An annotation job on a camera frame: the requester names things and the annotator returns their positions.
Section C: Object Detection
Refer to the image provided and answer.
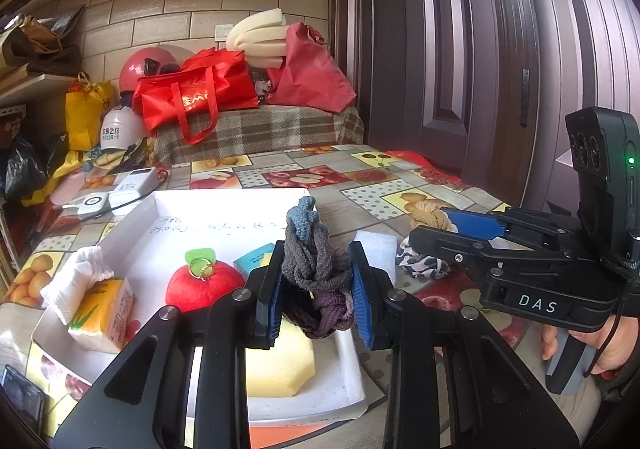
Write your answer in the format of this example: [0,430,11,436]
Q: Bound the white helmet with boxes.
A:
[100,105,151,152]

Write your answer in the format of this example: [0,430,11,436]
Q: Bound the person's right hand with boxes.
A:
[541,315,640,378]

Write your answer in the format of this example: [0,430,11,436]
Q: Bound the red plush toy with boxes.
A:
[165,246,247,315]

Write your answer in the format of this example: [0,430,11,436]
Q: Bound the pink helmet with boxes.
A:
[119,45,196,94]

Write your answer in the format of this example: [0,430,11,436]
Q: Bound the grey purple knitted rope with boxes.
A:
[281,195,357,341]

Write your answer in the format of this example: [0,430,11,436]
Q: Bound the dark brown door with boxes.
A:
[330,0,640,210]

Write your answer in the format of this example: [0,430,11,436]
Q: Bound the white round device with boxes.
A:
[76,194,112,220]

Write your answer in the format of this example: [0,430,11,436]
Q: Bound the red gift bag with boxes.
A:
[131,48,261,146]

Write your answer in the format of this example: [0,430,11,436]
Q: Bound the fruit print tablecloth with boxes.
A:
[0,144,601,449]

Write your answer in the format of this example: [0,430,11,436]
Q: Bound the plaid blanket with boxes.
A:
[150,104,366,164]

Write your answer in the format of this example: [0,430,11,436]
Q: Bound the white power bank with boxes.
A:
[109,168,168,210]

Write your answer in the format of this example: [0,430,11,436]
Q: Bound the tan knitted knot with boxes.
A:
[410,199,453,232]

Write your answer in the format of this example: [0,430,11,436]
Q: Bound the brown paper bags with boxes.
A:
[0,4,86,74]

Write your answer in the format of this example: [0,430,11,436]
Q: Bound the black door handle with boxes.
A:
[519,69,530,128]

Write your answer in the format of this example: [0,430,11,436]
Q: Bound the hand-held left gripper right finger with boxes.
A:
[347,241,578,449]

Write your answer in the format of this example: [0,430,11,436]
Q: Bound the yellow tissue pack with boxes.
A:
[67,276,136,354]

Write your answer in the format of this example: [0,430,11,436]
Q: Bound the red nonwoven bag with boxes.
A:
[265,21,358,114]

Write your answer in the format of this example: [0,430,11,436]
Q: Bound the yellow shopping bag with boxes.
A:
[65,73,117,151]

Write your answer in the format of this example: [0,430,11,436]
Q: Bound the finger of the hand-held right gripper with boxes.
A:
[442,206,582,250]
[409,225,577,280]

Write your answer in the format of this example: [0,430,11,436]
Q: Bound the white shallow cardboard box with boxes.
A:
[31,188,368,422]

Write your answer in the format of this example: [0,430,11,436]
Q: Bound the black white patterned scrunchie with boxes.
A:
[396,234,451,279]

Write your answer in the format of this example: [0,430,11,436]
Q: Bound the white foam roll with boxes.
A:
[225,11,296,70]

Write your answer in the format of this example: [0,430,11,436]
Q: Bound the black plastic bag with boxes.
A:
[0,134,68,202]

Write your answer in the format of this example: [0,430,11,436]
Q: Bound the yellow sponge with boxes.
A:
[245,316,317,399]

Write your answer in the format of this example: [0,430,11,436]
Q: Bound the black smartphone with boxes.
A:
[0,364,45,435]

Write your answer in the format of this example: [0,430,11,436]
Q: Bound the white foam block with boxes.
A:
[352,229,401,275]

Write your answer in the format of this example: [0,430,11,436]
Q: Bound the teal packet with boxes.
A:
[233,249,275,275]

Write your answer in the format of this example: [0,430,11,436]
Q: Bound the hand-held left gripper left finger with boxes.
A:
[51,239,288,449]

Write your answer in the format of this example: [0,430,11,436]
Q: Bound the black cable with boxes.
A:
[587,314,625,377]

